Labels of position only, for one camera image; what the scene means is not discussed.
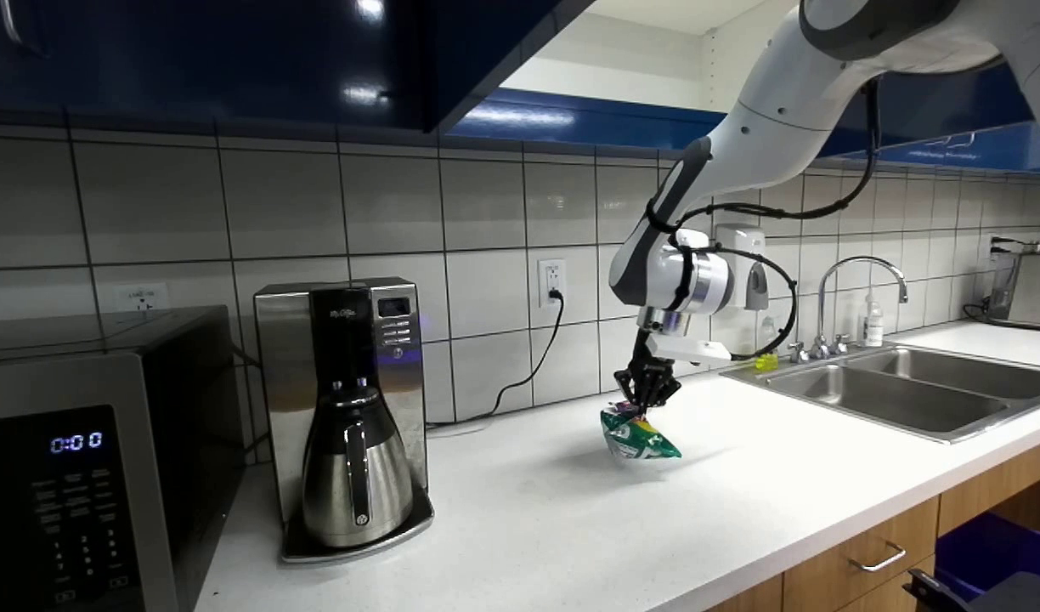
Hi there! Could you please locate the wooden base cabinet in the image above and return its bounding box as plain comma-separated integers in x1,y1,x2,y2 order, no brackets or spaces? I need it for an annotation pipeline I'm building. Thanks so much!
705,434,1040,612

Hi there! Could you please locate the black coffee maker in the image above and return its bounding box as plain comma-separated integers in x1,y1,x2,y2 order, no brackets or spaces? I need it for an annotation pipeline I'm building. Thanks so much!
250,275,439,568

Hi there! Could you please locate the metal drawer handle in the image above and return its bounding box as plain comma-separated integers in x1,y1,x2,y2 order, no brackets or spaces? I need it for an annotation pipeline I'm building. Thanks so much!
846,538,910,576

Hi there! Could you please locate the small white bottle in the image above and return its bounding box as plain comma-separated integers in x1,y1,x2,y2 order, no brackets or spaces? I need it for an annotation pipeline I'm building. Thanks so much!
863,296,889,351

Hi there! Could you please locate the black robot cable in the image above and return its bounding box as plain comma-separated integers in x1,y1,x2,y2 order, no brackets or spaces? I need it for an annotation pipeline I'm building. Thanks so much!
642,77,887,362

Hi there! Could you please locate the green snack packet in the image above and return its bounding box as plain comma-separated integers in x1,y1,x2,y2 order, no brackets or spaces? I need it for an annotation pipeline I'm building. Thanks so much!
593,396,686,466

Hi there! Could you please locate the white blue wall cabinet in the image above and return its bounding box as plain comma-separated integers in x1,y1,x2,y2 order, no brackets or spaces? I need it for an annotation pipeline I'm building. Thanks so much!
445,0,1040,176

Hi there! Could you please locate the blue plastic bin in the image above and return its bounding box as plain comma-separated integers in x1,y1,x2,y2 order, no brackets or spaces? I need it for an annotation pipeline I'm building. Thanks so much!
930,507,1040,606

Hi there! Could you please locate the black power cord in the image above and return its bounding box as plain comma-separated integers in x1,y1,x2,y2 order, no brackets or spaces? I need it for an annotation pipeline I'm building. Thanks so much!
424,290,571,431

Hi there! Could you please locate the chrome gooseneck faucet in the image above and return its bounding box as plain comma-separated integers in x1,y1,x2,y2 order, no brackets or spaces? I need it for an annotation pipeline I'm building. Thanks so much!
807,251,913,362

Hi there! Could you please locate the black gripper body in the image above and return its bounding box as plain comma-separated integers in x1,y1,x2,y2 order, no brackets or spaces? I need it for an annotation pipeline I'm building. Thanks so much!
624,319,682,395

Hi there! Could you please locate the stainless steel sink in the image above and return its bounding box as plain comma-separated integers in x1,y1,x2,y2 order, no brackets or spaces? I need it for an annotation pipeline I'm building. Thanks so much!
730,344,1040,441

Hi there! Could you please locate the black steel microwave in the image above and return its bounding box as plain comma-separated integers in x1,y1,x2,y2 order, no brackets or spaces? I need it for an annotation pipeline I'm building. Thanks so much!
0,302,247,612

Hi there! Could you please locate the white wall soap dispenser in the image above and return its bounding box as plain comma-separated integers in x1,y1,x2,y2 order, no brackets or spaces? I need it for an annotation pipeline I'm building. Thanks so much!
728,224,773,316

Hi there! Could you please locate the blue cabinet door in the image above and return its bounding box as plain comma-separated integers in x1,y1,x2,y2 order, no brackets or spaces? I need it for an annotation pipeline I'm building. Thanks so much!
0,0,599,135

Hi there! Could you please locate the stainless steel carafe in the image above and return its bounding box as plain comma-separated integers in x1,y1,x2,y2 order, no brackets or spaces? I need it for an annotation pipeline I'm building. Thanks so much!
298,395,421,551

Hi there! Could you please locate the white wall outlet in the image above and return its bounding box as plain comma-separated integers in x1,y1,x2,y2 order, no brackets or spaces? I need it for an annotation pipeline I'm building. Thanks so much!
124,282,165,322
532,254,571,312

